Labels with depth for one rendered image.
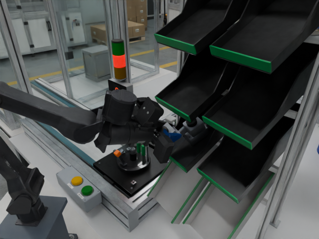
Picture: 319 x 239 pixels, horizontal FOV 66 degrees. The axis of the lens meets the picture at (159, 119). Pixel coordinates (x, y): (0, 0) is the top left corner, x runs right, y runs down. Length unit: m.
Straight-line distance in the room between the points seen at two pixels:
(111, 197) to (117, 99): 0.50
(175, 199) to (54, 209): 0.36
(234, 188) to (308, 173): 0.73
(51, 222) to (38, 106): 0.36
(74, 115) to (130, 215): 0.45
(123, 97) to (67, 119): 0.13
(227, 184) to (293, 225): 0.48
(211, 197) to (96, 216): 0.46
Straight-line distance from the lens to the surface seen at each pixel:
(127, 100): 0.52
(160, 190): 0.87
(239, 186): 0.65
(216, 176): 0.67
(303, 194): 1.22
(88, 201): 0.95
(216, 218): 0.78
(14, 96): 0.57
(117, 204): 0.91
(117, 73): 1.05
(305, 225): 1.11
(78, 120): 0.55
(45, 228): 0.79
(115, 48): 1.02
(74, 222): 1.03
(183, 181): 0.82
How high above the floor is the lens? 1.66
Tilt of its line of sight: 32 degrees down
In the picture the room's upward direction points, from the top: straight up
